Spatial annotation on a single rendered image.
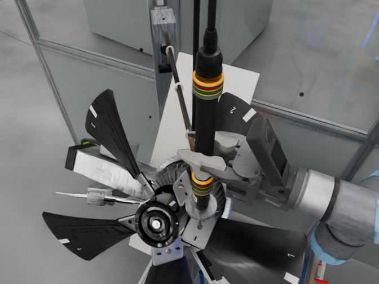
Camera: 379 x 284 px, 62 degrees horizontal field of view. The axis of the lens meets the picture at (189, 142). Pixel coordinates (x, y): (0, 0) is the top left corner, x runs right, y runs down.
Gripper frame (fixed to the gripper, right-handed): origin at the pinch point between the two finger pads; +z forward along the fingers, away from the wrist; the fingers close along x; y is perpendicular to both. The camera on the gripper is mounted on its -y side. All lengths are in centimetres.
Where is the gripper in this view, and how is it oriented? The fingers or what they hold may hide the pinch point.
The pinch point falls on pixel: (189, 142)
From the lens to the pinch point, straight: 56.4
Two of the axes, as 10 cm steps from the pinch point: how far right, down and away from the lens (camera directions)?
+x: 4.2, -6.9, 5.9
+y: 0.0, 6.5, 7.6
